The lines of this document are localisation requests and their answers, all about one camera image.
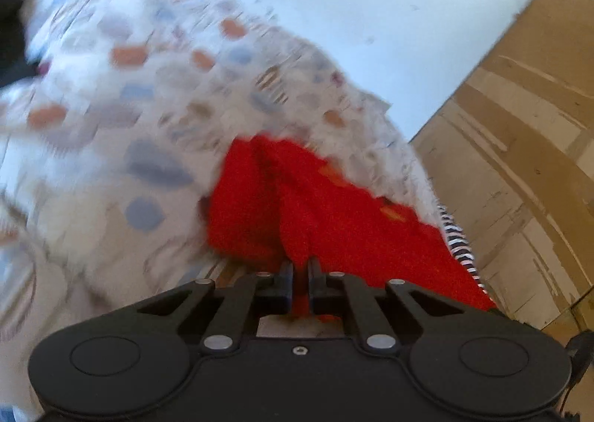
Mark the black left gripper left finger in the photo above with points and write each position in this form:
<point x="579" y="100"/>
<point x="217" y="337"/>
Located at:
<point x="216" y="319"/>

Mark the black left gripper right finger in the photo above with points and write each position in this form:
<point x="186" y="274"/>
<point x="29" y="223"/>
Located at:
<point x="381" y="320"/>

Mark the red knitted sweater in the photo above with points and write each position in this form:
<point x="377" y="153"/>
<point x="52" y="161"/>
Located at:
<point x="276" y="201"/>

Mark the striped bed sheet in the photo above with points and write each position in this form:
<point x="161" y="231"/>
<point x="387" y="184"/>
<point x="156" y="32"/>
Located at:
<point x="459" y="245"/>

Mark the wooden wardrobe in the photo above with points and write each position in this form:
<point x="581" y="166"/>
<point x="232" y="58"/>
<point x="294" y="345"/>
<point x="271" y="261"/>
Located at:
<point x="510" y="155"/>

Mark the patterned white duvet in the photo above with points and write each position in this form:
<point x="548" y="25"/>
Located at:
<point x="106" y="154"/>

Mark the black garment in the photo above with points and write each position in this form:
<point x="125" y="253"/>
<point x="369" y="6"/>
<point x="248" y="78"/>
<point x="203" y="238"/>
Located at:
<point x="14" y="64"/>

